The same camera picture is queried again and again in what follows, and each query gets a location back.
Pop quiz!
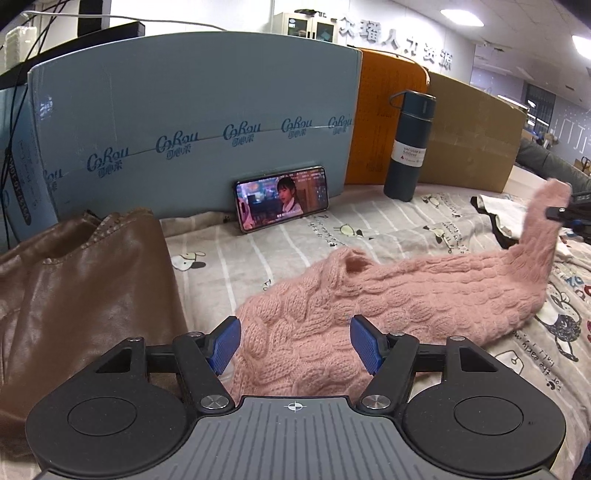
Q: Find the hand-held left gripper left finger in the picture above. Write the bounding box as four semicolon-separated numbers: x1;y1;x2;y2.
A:
92;316;243;413

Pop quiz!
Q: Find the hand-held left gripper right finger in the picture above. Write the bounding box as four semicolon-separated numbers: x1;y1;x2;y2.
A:
351;315;499;412

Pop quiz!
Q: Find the pink knit sweater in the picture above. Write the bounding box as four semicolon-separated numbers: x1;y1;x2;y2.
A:
228;179;573;402

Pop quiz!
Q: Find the brown leather garment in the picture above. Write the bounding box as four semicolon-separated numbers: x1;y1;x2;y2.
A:
0;210;190;462

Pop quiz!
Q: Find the grey sofa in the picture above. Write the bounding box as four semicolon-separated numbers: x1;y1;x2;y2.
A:
516;138;591;180

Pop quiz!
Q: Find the white and black garment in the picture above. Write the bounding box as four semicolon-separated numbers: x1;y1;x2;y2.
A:
471;194;575;259

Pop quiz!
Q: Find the striped cartoon print bed sheet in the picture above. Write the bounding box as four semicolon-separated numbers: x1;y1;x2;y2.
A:
157;185;591;480

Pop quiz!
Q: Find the brown cardboard panel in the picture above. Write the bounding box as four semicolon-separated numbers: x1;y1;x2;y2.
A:
418;71;529;195

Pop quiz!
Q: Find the smartphone with lit screen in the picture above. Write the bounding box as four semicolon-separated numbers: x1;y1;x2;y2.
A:
232;166;329;235

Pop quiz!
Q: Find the dark blue thermos bottle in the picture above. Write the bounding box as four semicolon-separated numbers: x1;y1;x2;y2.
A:
384;90;437;202

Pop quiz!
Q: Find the orange cardboard panel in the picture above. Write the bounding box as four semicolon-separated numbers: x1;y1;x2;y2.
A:
344;47;430;186

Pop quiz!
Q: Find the blue foam board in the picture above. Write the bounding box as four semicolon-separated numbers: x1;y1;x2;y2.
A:
27;31;363;222

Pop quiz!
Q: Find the white glass door cabinet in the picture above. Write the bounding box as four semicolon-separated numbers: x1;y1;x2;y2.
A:
273;11;349;46

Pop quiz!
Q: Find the black monitor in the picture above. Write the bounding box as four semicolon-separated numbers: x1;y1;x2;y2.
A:
0;21;148;90

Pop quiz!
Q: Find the white wall lettering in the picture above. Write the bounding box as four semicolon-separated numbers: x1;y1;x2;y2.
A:
339;18;454;71

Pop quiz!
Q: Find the black cable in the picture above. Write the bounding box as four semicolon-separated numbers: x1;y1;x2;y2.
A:
0;30;38;241

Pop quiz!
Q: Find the white cable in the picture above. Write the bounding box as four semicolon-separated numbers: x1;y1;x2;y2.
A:
21;11;232;32

